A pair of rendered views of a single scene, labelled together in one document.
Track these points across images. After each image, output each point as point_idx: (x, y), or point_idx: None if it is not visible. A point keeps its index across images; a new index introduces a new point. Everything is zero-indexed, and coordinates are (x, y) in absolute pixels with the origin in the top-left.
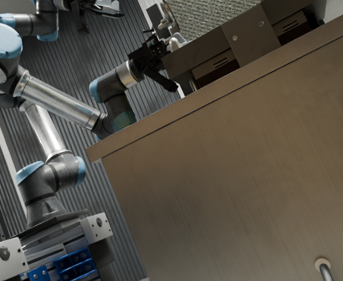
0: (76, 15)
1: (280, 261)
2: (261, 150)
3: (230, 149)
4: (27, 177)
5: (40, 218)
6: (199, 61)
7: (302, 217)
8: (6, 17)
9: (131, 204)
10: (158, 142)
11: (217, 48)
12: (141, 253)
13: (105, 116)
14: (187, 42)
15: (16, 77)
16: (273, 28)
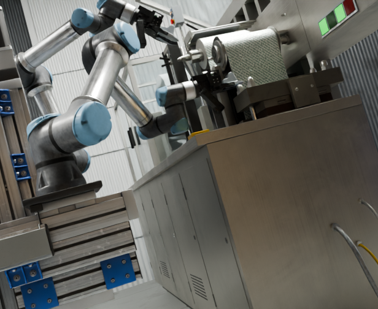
0: (141, 31)
1: (312, 224)
2: (310, 158)
3: (293, 154)
4: None
5: None
6: (270, 96)
7: (327, 199)
8: (89, 12)
9: (224, 179)
10: (249, 141)
11: (282, 92)
12: (227, 213)
13: (162, 117)
14: (239, 81)
15: None
16: None
